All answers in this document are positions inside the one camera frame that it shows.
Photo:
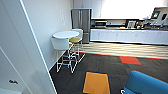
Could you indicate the white wardrobe door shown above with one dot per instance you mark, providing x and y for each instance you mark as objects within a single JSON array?
[{"x": 20, "y": 50}]

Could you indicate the yellow bar stool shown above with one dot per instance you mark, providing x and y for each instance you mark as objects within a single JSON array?
[{"x": 76, "y": 41}]

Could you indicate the white bar stool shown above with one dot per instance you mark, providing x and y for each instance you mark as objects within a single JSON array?
[{"x": 78, "y": 31}]

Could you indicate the stainless steel fridge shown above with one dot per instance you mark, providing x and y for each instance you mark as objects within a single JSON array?
[{"x": 81, "y": 25}]

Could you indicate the white round high table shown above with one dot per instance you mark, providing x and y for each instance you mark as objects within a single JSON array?
[{"x": 65, "y": 34}]

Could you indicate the white folding chair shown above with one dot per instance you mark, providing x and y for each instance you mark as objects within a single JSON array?
[{"x": 61, "y": 45}]

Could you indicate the grey microwave oven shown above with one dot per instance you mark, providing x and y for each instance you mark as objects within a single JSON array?
[{"x": 100, "y": 24}]

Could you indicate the white upper kitchen cabinets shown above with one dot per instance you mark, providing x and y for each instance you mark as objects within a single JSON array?
[{"x": 87, "y": 8}]

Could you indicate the white kitchen counter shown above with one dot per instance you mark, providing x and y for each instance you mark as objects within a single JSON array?
[{"x": 130, "y": 36}]

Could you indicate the dark coffee machine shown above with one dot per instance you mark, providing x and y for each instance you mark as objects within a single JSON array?
[{"x": 155, "y": 15}]

